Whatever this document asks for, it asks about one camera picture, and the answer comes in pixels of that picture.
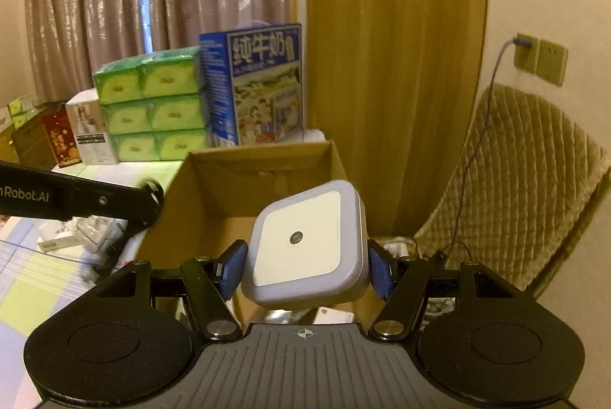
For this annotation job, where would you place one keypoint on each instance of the blue milk carton box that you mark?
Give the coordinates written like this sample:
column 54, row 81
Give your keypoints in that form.
column 257, row 94

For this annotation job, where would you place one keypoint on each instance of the checked cloth desktop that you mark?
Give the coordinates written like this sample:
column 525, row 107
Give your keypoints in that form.
column 28, row 289

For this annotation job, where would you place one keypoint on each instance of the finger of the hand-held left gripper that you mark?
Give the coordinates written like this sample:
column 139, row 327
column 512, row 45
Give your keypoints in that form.
column 126, row 244
column 114, row 201

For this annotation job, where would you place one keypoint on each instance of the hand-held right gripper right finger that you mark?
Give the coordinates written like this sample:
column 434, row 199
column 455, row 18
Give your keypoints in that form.
column 380, row 270

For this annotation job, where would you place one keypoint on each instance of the clear plastic container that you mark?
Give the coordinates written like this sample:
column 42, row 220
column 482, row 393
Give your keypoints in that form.
column 98, row 235

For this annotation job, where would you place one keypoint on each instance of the red printed box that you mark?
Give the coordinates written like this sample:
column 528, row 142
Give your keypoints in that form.
column 62, row 141

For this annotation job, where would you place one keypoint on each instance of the brown cardboard box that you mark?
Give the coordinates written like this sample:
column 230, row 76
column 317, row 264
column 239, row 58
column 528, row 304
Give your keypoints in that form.
column 224, row 184

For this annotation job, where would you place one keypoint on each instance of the chair with quilted beige cover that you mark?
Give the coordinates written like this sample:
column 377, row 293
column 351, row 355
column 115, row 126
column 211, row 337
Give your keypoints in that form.
column 520, row 180

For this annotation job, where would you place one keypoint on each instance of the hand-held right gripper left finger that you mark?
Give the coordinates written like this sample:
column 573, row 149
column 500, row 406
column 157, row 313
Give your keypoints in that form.
column 234, row 268

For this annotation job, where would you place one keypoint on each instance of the small green tissue packs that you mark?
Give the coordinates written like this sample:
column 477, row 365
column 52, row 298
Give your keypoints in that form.
column 21, row 110

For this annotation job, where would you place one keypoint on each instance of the stack of green tissue packs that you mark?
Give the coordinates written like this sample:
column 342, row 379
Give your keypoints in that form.
column 152, row 113

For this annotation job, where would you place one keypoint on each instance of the mustard yellow curtain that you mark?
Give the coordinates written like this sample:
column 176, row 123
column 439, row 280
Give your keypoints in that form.
column 396, row 55

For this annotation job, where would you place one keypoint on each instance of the brown cardboard carton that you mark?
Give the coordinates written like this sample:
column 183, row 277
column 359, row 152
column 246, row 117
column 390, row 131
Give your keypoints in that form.
column 33, row 146

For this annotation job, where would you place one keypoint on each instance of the white product box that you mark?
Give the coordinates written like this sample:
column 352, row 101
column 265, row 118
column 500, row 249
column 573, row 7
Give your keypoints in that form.
column 93, row 137

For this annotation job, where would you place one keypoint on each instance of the white square night light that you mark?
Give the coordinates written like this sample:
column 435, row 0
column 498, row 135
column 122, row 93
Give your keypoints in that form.
column 300, row 242

